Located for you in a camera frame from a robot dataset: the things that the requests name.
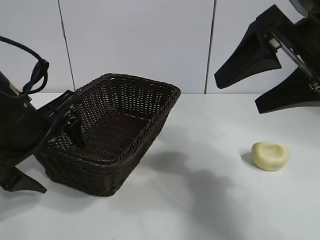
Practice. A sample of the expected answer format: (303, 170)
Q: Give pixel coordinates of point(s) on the pale yellow egg yolk pastry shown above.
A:
(270, 156)

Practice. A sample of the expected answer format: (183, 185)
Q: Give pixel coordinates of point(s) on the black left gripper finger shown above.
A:
(27, 183)
(75, 127)

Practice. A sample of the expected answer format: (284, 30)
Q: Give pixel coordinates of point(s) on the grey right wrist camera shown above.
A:
(300, 4)

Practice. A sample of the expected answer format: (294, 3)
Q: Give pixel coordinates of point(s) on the dark brown wicker basket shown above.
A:
(112, 120)

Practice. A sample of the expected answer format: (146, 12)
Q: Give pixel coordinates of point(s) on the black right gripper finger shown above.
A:
(295, 92)
(250, 55)

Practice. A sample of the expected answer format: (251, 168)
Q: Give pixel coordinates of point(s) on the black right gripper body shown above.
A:
(308, 45)

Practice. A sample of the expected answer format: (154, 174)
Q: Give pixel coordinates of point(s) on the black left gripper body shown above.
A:
(22, 125)

